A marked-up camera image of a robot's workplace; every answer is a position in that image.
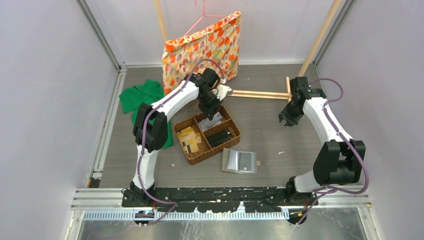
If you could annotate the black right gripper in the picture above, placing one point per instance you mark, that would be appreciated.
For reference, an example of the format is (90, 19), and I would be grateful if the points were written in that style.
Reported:
(284, 114)

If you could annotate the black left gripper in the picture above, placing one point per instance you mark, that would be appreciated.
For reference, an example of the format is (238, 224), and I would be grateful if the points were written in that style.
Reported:
(210, 111)

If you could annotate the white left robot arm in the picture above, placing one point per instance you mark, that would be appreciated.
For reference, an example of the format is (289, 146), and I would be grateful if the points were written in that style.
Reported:
(151, 125)

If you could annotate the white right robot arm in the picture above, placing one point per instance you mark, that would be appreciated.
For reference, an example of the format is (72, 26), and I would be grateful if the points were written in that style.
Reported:
(341, 157)

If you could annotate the silver VIP card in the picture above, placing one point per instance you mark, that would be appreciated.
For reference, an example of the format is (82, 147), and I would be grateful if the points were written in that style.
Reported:
(207, 124)

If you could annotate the black cards in basket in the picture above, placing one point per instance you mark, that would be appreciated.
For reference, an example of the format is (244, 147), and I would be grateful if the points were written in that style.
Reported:
(219, 138)

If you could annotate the gold cards in basket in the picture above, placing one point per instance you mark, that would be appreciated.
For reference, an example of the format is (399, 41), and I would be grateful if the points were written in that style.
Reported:
(189, 139)

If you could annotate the dark card in holder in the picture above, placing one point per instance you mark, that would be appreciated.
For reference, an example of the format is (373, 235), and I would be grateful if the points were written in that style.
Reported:
(246, 162)

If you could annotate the wooden rack stand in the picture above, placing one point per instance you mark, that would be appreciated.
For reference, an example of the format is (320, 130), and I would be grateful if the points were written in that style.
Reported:
(286, 96)

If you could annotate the brown wicker basket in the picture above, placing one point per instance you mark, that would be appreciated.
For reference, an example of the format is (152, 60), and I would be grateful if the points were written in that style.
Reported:
(205, 150)

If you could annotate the green cloth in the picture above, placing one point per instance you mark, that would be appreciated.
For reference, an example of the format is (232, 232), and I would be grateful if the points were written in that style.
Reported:
(132, 98)

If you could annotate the floral orange fabric bag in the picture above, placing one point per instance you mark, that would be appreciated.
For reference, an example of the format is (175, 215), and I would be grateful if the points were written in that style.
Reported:
(219, 42)

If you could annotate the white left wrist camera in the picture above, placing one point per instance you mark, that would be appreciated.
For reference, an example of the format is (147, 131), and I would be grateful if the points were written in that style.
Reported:
(223, 91)

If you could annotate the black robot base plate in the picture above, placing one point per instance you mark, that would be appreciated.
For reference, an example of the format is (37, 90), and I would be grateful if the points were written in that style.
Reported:
(264, 199)

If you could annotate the pink wire hanger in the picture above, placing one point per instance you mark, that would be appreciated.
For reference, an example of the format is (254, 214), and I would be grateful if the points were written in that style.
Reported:
(206, 16)

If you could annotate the perforated metal rail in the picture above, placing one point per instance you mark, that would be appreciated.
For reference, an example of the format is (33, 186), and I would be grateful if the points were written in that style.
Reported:
(149, 215)

